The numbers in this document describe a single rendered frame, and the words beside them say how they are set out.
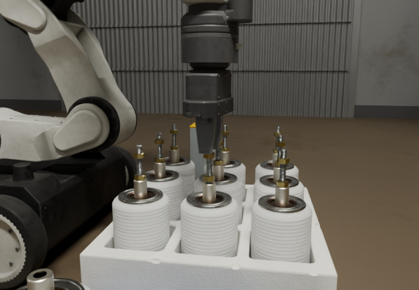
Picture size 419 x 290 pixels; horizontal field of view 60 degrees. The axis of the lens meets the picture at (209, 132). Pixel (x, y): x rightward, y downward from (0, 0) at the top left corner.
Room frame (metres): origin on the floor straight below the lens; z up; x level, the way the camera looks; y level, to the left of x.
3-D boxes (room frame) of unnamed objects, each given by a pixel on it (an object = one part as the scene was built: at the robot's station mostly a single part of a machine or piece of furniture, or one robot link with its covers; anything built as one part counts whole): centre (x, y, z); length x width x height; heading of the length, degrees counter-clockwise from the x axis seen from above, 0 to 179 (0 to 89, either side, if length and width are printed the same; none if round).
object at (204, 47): (0.57, 0.00, 0.46); 0.13 x 0.10 x 0.12; 161
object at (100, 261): (0.69, -0.02, 0.09); 0.39 x 0.39 x 0.18; 81
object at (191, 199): (0.57, 0.00, 0.25); 0.08 x 0.08 x 0.01
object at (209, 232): (0.57, 0.00, 0.16); 0.10 x 0.10 x 0.18
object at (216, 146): (0.59, -0.01, 0.37); 0.03 x 0.02 x 0.06; 71
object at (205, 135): (0.55, 0.01, 0.37); 0.03 x 0.02 x 0.06; 71
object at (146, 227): (0.59, 0.12, 0.16); 0.10 x 0.10 x 0.18
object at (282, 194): (0.55, -0.12, 0.26); 0.02 x 0.02 x 0.03
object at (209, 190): (0.57, 0.00, 0.26); 0.02 x 0.02 x 0.03
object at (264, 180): (0.67, -0.13, 0.25); 0.08 x 0.08 x 0.01
